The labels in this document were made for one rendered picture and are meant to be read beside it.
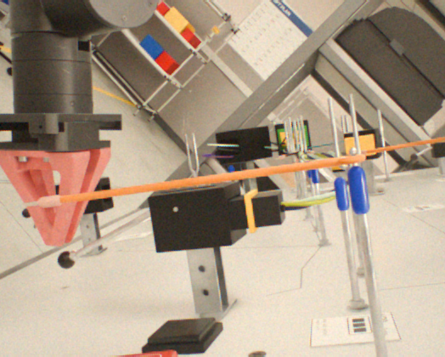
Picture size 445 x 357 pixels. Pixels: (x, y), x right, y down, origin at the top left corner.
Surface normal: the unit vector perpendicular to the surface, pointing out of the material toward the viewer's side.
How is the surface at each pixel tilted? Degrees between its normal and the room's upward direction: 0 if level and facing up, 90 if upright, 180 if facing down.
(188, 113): 90
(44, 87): 83
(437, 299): 54
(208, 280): 98
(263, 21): 90
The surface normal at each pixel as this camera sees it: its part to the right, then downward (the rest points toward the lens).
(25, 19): -0.34, 0.10
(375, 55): -0.10, 0.09
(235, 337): -0.15, -0.99
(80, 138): 0.96, 0.03
